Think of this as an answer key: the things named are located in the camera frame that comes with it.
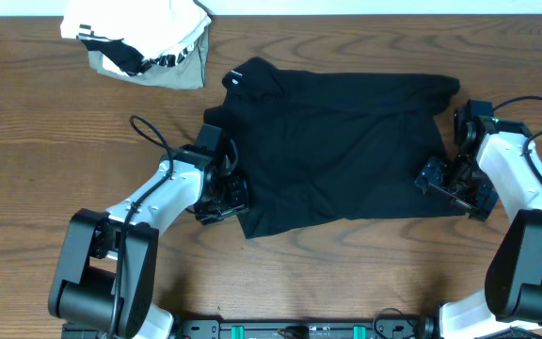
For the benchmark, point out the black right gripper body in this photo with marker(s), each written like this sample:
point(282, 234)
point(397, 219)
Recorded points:
point(468, 187)

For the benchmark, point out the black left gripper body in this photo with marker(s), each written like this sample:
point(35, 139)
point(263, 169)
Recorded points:
point(227, 201)

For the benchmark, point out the black t-shirt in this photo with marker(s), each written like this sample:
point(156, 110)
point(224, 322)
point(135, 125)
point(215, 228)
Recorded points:
point(318, 147)

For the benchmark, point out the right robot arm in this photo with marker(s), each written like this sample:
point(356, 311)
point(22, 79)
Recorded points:
point(497, 162)

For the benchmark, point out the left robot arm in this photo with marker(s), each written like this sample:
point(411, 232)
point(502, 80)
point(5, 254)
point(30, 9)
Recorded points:
point(105, 273)

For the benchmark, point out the grey-beige folded garment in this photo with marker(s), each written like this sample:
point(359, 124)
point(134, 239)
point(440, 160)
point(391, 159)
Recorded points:
point(188, 74)

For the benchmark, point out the black and white garment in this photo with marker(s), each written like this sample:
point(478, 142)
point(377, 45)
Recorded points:
point(134, 50)

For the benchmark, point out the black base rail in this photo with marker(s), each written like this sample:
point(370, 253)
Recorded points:
point(383, 328)

